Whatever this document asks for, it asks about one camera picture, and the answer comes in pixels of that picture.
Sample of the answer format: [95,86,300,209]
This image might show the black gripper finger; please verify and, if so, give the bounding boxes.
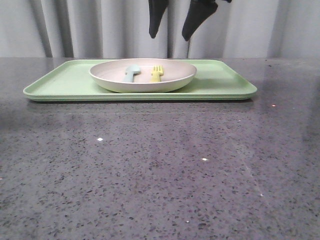
[181,0,218,41]
[148,0,169,39]

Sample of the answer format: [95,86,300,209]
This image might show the yellow plastic fork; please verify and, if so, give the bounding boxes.
[150,65,164,83]

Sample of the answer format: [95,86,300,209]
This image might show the beige round plate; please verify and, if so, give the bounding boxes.
[89,58,197,93]

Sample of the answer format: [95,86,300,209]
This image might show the light blue plastic spoon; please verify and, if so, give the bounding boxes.
[123,64,141,83]

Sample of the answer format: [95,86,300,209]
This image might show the light green plastic tray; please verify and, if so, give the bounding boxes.
[23,59,257,102]

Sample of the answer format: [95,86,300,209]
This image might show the grey pleated curtain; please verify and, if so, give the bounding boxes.
[0,0,320,59]

